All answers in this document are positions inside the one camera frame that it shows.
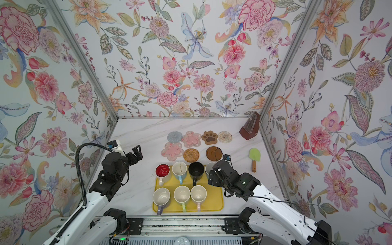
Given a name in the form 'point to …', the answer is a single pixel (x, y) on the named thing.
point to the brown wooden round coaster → (214, 153)
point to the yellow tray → (172, 196)
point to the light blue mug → (179, 169)
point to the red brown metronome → (250, 127)
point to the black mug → (196, 170)
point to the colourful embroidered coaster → (225, 137)
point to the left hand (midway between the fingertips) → (136, 148)
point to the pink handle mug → (198, 194)
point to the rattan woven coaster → (191, 155)
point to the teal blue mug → (209, 167)
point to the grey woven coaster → (174, 137)
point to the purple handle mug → (161, 197)
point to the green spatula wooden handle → (254, 154)
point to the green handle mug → (182, 194)
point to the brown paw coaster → (209, 137)
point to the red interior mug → (162, 171)
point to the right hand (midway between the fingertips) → (214, 176)
